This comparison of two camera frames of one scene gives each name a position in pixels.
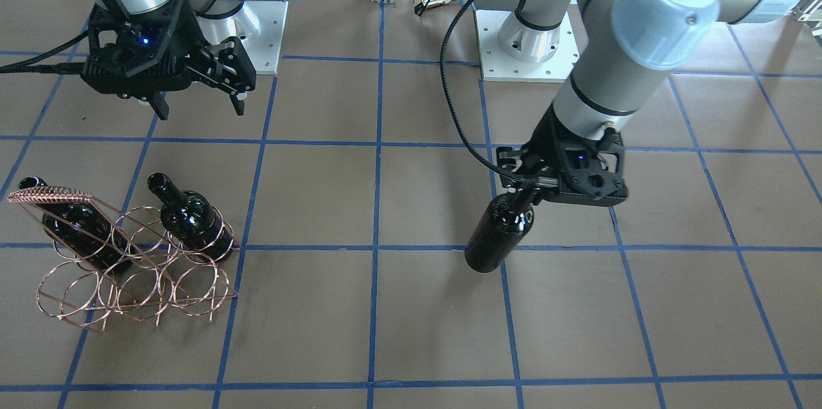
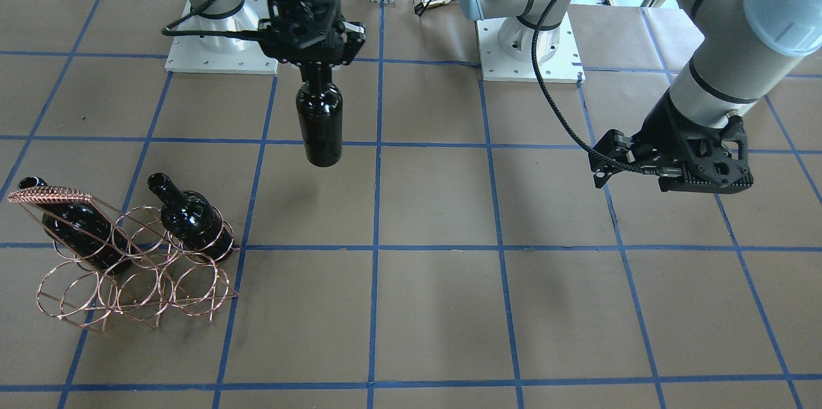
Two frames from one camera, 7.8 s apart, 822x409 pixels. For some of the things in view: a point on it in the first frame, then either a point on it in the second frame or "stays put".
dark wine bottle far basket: x=79 y=228 stays put
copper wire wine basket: x=133 y=262 stays put
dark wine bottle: x=191 y=221 stays put
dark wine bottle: x=504 y=222 to x=320 y=107
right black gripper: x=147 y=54 to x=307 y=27
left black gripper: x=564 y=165 to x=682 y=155
